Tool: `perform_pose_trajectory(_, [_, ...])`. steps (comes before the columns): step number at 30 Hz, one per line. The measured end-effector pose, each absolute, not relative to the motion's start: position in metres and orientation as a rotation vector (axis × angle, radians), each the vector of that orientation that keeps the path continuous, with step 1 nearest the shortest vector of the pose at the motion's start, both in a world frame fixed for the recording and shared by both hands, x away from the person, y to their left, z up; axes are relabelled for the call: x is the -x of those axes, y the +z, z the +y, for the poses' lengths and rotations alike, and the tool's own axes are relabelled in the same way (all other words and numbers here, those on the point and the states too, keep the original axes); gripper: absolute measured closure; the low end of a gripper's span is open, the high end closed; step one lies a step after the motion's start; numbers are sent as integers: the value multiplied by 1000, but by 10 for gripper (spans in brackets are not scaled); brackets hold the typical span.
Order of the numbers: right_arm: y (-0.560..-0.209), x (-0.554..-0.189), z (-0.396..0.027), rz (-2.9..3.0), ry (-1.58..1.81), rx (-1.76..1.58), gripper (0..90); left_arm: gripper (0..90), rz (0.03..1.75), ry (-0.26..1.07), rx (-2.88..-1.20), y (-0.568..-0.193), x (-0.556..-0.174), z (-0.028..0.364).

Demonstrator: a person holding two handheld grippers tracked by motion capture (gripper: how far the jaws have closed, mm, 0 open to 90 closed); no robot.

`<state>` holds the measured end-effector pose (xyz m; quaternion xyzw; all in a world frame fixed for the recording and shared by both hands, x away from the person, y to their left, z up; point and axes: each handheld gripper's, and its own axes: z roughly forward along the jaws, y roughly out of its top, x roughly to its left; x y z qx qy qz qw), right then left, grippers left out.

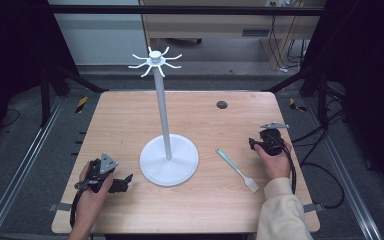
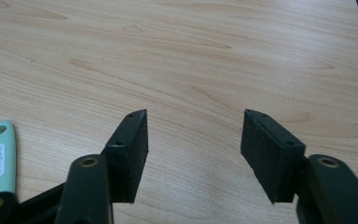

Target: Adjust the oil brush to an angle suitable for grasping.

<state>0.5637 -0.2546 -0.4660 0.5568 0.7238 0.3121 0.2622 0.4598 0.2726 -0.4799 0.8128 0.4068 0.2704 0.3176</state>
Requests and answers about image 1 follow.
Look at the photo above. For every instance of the dark table grommet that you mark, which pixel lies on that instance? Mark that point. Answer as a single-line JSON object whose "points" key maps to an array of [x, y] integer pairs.
{"points": [[222, 105]]}

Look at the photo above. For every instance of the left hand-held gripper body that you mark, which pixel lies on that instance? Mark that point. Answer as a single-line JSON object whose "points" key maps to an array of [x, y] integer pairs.
{"points": [[97, 173]]}

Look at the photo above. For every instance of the person's left hand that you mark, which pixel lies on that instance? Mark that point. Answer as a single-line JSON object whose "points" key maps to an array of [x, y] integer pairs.
{"points": [[92, 199]]}

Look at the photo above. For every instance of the black horizontal frame bar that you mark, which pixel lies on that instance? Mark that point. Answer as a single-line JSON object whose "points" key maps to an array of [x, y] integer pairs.
{"points": [[180, 10]]}

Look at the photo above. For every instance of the aluminium floor rail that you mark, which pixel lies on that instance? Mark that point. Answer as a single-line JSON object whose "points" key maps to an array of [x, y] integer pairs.
{"points": [[346, 173], [20, 170]]}

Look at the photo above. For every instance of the white hook stand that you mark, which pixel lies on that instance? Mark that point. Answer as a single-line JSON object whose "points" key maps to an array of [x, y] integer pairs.
{"points": [[168, 160]]}

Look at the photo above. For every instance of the wooden background desk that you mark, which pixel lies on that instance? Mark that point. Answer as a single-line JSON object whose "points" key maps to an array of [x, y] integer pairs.
{"points": [[213, 28]]}

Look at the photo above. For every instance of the white background cabinet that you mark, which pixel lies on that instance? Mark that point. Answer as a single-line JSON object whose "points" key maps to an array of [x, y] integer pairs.
{"points": [[103, 36]]}

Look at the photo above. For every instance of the person's right hand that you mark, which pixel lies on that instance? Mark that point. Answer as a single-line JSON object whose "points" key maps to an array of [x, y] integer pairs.
{"points": [[274, 165]]}

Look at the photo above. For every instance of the yellow black tape piece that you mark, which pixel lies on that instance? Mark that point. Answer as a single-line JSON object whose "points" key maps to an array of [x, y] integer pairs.
{"points": [[82, 104], [296, 106]]}

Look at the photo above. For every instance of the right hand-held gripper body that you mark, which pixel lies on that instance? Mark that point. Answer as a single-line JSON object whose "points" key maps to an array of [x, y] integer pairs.
{"points": [[272, 143]]}

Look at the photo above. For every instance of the black frame strut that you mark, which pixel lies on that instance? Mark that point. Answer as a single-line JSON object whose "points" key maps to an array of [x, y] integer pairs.
{"points": [[308, 76], [63, 78]]}

